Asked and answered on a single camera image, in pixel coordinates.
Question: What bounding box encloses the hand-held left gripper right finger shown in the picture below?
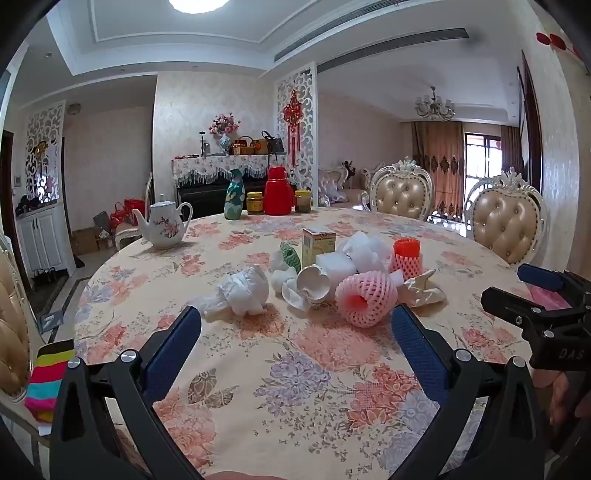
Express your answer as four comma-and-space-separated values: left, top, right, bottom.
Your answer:
390, 304, 548, 480

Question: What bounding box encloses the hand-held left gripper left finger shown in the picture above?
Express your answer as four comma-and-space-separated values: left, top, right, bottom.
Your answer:
50, 305, 204, 480

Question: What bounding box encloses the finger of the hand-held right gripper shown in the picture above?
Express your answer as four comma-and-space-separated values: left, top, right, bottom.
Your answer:
480, 286, 578, 342
517, 263, 591, 308

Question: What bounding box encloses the pink trash bin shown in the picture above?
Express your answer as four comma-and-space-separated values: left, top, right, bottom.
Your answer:
526, 284, 573, 311

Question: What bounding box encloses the white foam block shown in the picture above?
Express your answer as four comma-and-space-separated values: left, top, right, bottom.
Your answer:
314, 251, 358, 282
339, 231, 393, 273

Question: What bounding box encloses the white tissue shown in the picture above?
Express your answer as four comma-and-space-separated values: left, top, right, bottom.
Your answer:
269, 251, 300, 296

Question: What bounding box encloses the black and yellow cardboard box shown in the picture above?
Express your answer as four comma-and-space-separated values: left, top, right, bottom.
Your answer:
302, 228, 336, 268

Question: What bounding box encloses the person's right hand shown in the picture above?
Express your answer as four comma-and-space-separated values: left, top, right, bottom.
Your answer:
536, 369, 591, 425

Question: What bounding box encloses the beige tufted white chair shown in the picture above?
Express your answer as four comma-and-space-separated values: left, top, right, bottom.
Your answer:
0, 231, 51, 444
464, 167, 548, 266
361, 157, 435, 222

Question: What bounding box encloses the beige crumpled wrapper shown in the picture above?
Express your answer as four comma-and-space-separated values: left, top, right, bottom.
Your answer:
399, 269, 448, 308

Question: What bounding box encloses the pink foam fruit net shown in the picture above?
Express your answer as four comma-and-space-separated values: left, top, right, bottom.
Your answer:
335, 270, 404, 328

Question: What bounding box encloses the white plastic bag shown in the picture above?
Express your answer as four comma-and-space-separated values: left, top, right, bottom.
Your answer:
187, 265, 270, 319

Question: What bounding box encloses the red foam fruit net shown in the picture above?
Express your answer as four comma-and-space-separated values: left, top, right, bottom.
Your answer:
390, 239, 423, 280

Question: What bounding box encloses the white floral teapot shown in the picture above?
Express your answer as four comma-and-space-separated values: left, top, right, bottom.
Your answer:
131, 194, 194, 250

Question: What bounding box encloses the white carved chair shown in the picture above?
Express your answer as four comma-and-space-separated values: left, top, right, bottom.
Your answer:
113, 172, 155, 251

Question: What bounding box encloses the balcony window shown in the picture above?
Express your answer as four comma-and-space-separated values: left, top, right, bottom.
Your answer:
464, 131, 504, 195

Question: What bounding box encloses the striped colourful cloth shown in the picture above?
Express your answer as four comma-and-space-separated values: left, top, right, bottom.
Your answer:
24, 338, 77, 423

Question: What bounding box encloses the white crumpled paper cup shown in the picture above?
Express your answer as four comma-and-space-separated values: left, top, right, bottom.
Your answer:
281, 265, 331, 310

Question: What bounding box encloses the brown plain curtain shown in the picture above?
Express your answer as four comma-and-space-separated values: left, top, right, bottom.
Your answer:
501, 124, 522, 176

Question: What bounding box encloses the red gift bag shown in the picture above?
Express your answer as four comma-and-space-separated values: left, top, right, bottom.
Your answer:
109, 198, 146, 227

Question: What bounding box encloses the green foam fruit net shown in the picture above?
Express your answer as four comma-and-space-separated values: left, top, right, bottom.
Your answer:
280, 242, 303, 273

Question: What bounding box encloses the brown patterned curtain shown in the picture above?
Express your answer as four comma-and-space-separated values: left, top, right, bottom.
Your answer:
411, 121, 466, 217

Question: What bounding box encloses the black piano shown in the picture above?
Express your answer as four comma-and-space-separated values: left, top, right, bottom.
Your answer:
175, 166, 287, 220

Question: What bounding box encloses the green floral bottle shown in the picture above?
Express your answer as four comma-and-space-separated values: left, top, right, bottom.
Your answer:
224, 168, 245, 220

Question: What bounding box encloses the white shoe cabinet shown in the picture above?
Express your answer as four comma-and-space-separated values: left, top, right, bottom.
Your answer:
16, 198, 77, 278

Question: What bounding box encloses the red plastic jar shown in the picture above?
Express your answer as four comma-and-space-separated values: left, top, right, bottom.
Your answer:
264, 166, 296, 216

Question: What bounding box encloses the floral fringed piano cloth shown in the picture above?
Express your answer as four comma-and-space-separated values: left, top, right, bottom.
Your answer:
172, 154, 289, 190

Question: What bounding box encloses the white carved armchair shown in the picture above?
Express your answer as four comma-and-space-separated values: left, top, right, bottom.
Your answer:
318, 164, 352, 206

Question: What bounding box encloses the chandelier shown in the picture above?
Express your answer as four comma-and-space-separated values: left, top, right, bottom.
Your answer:
414, 85, 456, 121

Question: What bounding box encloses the vase of pink flowers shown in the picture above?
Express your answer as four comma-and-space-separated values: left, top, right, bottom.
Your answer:
209, 113, 242, 156

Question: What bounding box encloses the red knot hanging ornament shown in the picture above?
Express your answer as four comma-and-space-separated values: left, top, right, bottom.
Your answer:
283, 90, 303, 167

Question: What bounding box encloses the ceiling air vent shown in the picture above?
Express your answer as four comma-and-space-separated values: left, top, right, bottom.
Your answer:
273, 28, 468, 63

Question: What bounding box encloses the round ceiling light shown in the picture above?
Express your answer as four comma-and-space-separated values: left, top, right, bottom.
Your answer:
168, 0, 230, 12

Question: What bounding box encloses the dark wooden door frame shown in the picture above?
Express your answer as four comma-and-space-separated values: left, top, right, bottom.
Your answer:
517, 50, 543, 195

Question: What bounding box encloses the red wall decoration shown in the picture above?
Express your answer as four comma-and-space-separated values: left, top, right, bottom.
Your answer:
536, 31, 585, 61

